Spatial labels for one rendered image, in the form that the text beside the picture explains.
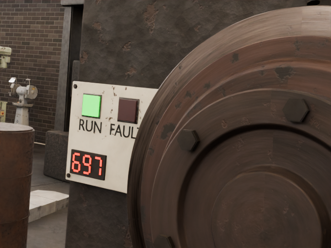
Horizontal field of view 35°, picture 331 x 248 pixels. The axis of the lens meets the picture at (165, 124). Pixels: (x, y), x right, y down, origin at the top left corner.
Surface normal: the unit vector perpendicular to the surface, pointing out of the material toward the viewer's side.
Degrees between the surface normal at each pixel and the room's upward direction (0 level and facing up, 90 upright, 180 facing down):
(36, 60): 90
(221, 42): 90
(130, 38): 90
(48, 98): 90
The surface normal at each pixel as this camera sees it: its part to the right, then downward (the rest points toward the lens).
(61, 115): -0.67, 0.00
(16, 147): 0.80, 0.11
